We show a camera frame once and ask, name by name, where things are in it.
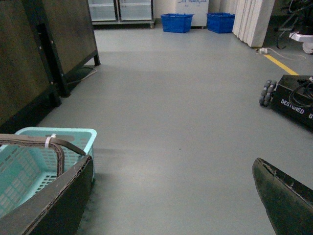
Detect blue crate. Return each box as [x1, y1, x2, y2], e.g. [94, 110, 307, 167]
[160, 13, 193, 33]
[207, 12, 235, 34]

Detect dark wooden display stand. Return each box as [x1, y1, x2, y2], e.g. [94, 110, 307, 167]
[0, 0, 100, 133]

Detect glass door refrigerator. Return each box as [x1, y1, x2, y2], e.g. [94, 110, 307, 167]
[88, 0, 155, 29]

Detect white power strip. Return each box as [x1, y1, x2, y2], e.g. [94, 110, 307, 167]
[256, 47, 268, 55]

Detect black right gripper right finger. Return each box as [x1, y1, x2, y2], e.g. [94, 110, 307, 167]
[252, 158, 313, 235]

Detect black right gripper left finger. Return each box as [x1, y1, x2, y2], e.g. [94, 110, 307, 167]
[0, 155, 93, 235]

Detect white chest freezer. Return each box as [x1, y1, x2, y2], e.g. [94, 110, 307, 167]
[175, 0, 210, 28]

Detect blue crate right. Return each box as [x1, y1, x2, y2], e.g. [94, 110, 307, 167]
[207, 12, 235, 34]

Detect blue crate left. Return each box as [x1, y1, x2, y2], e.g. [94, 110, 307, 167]
[160, 13, 193, 33]

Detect light blue plastic basket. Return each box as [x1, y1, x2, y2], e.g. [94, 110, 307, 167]
[0, 127, 97, 216]

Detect white folded panels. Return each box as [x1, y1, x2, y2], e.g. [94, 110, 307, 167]
[232, 0, 275, 48]

